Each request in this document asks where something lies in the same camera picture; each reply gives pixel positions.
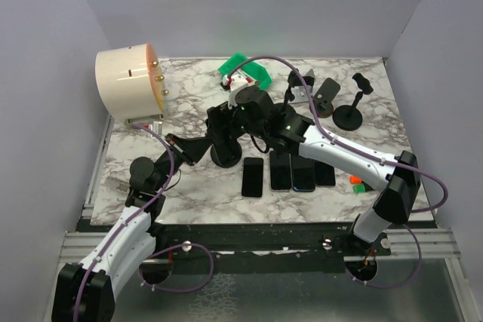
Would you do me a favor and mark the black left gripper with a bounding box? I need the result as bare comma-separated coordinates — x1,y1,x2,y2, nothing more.
153,133,214,192

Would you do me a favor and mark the black clamp phone stand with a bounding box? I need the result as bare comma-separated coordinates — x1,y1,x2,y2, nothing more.
210,140,242,168

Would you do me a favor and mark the black front phone stand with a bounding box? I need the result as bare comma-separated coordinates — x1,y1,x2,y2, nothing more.
284,69,315,105

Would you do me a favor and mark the black phone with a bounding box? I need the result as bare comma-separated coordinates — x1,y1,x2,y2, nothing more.
291,155,315,192

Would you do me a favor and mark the purple case phone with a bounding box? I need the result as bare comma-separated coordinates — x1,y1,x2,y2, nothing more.
314,161,336,187

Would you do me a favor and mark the black round base phone stand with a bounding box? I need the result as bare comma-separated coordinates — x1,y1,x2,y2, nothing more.
332,73,374,131

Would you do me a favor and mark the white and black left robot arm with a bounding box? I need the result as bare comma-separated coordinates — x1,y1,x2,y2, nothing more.
51,134,212,321

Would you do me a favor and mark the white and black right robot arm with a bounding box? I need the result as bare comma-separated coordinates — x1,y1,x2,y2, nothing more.
206,86,421,255

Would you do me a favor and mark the silver folding phone stand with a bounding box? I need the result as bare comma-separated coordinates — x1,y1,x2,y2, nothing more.
290,69,318,104

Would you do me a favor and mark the brown base phone stand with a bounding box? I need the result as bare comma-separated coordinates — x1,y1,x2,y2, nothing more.
312,78,340,118

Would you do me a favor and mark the green plastic bin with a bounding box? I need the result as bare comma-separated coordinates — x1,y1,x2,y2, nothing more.
218,53,272,90

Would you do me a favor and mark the white cylindrical drum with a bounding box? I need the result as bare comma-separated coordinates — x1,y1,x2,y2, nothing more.
94,43,165,121

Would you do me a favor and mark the orange cap marker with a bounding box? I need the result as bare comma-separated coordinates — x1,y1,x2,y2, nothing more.
349,176,363,184

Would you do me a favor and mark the green cap marker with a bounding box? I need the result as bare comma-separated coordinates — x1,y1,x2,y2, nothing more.
352,183,373,194

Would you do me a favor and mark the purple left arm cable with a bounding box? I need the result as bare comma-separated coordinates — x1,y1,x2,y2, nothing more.
71,122,177,322

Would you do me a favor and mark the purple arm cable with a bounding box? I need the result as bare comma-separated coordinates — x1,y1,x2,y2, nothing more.
71,122,177,322
226,56,450,213

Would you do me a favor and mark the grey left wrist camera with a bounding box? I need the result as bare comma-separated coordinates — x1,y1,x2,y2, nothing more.
145,121,163,134

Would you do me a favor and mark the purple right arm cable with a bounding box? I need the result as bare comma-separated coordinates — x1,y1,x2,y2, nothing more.
226,56,450,213

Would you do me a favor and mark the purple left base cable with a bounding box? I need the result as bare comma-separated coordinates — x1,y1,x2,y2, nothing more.
137,242,215,294

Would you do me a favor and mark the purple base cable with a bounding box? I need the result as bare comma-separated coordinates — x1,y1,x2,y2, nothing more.
137,242,215,294
345,223,423,290

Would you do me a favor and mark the black front mounting rail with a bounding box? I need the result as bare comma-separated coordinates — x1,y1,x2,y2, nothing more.
138,222,390,275

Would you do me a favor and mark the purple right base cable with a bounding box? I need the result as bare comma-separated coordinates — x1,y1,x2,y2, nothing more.
345,223,423,290

